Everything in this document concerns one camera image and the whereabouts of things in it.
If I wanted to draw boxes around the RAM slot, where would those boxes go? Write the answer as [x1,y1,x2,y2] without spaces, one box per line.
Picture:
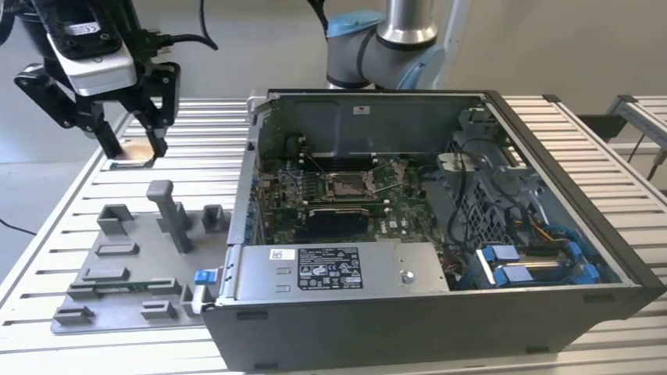
[264,199,387,209]

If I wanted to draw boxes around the black floor cable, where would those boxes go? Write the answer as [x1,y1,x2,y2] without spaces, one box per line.
[0,217,39,237]

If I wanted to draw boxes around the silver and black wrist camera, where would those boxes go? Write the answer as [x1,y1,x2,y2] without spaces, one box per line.
[45,9,139,97]

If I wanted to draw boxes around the black graphics card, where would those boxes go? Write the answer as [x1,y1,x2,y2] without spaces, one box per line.
[303,208,372,236]

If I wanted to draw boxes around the silver power supply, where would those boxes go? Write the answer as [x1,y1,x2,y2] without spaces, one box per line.
[218,241,452,308]

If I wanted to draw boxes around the CPU socket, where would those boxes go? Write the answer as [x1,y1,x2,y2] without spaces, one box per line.
[324,170,378,203]

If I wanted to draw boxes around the thin black rod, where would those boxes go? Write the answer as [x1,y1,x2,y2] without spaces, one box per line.
[627,133,646,164]

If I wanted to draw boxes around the green motherboard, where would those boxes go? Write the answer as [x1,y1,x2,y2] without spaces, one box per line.
[254,151,451,252]

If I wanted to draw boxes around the grey parts rack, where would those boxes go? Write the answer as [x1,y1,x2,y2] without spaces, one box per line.
[49,179,234,335]

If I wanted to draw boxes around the black box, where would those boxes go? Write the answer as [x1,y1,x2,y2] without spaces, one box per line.
[574,112,627,142]

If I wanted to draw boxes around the blue disk carrier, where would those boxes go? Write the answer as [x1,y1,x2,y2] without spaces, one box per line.
[491,263,536,289]
[475,243,522,267]

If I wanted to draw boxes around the grey plastic drive cage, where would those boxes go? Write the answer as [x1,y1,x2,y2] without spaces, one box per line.
[420,129,554,255]

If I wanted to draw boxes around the black open PC case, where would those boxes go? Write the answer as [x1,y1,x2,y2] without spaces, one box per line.
[200,87,667,372]

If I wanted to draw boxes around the silver square CPU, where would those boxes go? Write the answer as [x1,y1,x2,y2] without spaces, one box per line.
[112,142,157,163]

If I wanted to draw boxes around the black wire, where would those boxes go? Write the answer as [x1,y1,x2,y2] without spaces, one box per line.
[446,136,522,253]

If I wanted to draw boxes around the blue wire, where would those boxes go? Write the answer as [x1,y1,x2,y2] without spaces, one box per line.
[540,223,602,284]

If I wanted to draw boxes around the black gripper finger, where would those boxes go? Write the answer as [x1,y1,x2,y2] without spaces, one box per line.
[121,61,183,159]
[13,63,125,159]

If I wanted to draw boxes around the black frame post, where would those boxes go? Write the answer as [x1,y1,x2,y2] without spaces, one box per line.
[116,0,157,67]

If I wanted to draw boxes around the hard disk in blue carrier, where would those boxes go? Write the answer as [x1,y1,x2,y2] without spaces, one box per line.
[188,266,218,314]

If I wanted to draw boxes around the black camera cable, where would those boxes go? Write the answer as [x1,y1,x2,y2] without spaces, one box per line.
[139,0,220,52]

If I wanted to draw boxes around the aluminium frame table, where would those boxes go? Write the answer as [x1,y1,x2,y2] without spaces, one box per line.
[607,93,667,158]

